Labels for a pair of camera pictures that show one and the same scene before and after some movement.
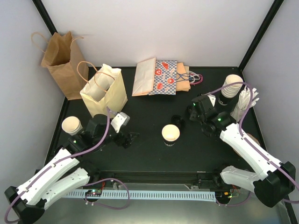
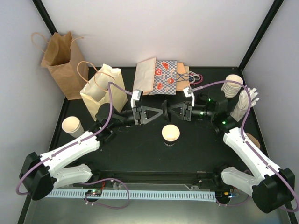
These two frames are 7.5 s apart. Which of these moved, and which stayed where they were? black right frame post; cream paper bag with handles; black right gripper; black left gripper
Moved: black right gripper; black left gripper
Stayed: cream paper bag with handles; black right frame post
